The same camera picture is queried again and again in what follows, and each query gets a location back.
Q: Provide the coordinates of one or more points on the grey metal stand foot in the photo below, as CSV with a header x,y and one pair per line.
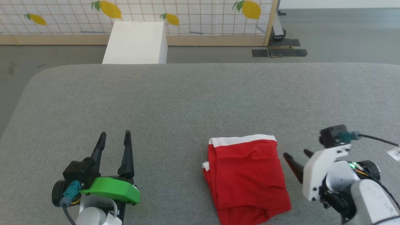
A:
x,y
278,29

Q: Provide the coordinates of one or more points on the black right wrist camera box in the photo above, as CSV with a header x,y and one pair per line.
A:
x,y
332,136

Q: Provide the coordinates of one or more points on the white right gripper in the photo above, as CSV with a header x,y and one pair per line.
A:
x,y
318,168

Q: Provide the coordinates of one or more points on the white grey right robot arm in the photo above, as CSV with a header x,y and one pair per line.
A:
x,y
365,197

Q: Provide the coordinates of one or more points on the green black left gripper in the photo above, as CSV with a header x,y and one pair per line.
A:
x,y
112,189

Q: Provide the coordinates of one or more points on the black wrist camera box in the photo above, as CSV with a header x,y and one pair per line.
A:
x,y
78,172
332,136

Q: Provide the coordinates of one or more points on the small black floor mat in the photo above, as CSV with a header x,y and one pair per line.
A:
x,y
260,53

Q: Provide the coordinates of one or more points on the red garment with white trim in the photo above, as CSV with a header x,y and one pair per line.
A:
x,y
247,178

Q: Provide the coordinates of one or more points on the white box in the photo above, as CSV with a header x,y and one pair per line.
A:
x,y
136,42

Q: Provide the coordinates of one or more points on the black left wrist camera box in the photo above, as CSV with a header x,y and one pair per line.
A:
x,y
78,172

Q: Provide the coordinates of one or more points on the large black floor mat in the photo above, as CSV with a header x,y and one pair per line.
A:
x,y
287,52

